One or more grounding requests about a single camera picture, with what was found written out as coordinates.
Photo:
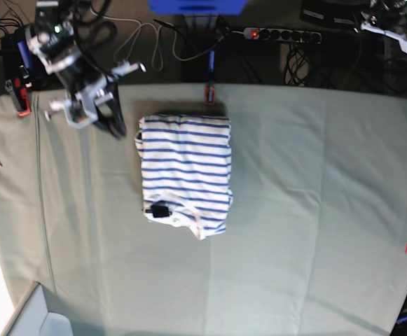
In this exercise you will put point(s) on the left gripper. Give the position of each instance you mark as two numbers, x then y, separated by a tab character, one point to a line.
389	23

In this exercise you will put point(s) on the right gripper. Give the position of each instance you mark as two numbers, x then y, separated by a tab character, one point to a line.
96	94

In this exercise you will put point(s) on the blue white striped t-shirt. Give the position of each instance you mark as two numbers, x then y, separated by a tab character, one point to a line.
186	165

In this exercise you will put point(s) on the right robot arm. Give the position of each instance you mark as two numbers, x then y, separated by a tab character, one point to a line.
63	41

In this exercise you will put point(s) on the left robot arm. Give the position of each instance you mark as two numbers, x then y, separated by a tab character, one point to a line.
386	5

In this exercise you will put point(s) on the red clamp at table top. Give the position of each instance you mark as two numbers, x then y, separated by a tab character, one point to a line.
209	88

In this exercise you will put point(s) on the red clamp at table left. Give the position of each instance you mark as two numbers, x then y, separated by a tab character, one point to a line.
17	63

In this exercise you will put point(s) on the black power strip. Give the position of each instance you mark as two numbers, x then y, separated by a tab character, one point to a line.
282	35

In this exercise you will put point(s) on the blue box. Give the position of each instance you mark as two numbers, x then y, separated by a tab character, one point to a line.
191	7

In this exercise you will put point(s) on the green table cloth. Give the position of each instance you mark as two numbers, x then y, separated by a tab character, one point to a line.
315	239

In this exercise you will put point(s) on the white bin at corner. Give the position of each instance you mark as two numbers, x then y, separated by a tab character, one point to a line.
32	316

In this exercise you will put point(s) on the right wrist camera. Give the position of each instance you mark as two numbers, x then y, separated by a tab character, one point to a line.
77	117

